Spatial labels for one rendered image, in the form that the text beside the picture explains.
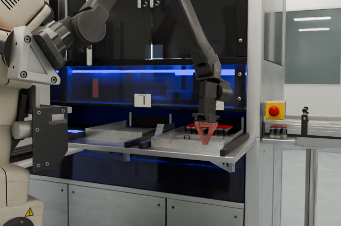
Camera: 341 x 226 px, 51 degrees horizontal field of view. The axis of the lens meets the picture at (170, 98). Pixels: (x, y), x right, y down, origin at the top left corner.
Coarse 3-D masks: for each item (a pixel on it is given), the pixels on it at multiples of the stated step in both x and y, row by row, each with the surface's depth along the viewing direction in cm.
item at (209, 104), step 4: (200, 100) 119; (204, 100) 117; (208, 100) 117; (212, 100) 118; (200, 104) 118; (204, 104) 117; (208, 104) 117; (212, 104) 117; (200, 108) 118; (204, 108) 117; (208, 108) 117; (212, 108) 117; (200, 112) 118; (204, 112) 117; (208, 112) 117; (212, 112) 117; (192, 116) 116; (196, 116) 116; (200, 116) 120; (208, 116) 114; (216, 116) 119
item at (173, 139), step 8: (176, 128) 149; (184, 128) 158; (160, 136) 134; (168, 136) 141; (176, 136) 149; (232, 136) 130; (152, 144) 127; (160, 144) 125; (168, 144) 124; (176, 144) 123; (184, 144) 122; (192, 144) 121; (200, 144) 120; (208, 144) 119; (216, 144) 118; (224, 144) 118; (216, 152) 118
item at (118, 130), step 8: (88, 128) 148; (96, 128) 155; (104, 128) 161; (112, 128) 167; (120, 128) 173; (128, 128) 173; (136, 128) 173; (144, 128) 173; (152, 128) 173; (88, 136) 148; (96, 136) 146; (104, 136) 145; (112, 136) 144; (120, 136) 142; (128, 136) 141; (136, 136) 139
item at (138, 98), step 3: (135, 96) 168; (138, 96) 167; (141, 96) 167; (147, 96) 166; (150, 96) 165; (135, 99) 168; (138, 99) 167; (141, 99) 167; (147, 99) 166; (150, 99) 165; (135, 102) 168; (138, 102) 168; (141, 102) 167; (147, 102) 166; (150, 102) 165; (135, 105) 168; (138, 105) 168; (141, 105) 167; (144, 105) 166; (147, 105) 166; (150, 105) 165
